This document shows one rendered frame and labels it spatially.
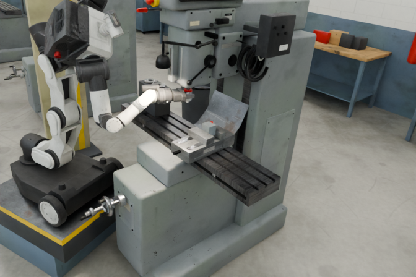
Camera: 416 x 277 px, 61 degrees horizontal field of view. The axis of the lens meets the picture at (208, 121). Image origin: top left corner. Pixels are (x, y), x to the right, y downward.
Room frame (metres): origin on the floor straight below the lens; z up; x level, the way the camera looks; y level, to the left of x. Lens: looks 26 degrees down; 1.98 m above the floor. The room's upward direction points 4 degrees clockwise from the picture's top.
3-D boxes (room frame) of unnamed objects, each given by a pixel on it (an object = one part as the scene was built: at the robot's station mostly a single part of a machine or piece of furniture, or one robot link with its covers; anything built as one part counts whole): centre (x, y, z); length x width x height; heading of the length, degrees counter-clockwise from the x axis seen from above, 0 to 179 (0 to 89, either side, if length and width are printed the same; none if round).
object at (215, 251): (2.06, -0.06, 0.10); 1.20 x 0.60 x 0.20; 133
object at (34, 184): (2.00, 1.00, 0.59); 0.64 x 0.52 x 0.33; 63
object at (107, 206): (1.55, 0.49, 0.68); 0.16 x 0.12 x 0.12; 133
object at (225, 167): (1.87, 0.11, 0.94); 1.24 x 0.23 x 0.08; 43
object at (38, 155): (2.02, 1.03, 0.68); 0.21 x 0.20 x 0.13; 63
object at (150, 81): (2.19, 0.38, 1.08); 0.22 x 0.12 x 0.20; 40
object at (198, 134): (1.70, 0.03, 1.07); 0.15 x 0.06 x 0.04; 46
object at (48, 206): (1.66, 0.90, 0.50); 0.20 x 0.05 x 0.20; 63
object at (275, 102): (2.30, -0.33, 0.78); 0.50 x 0.47 x 1.56; 133
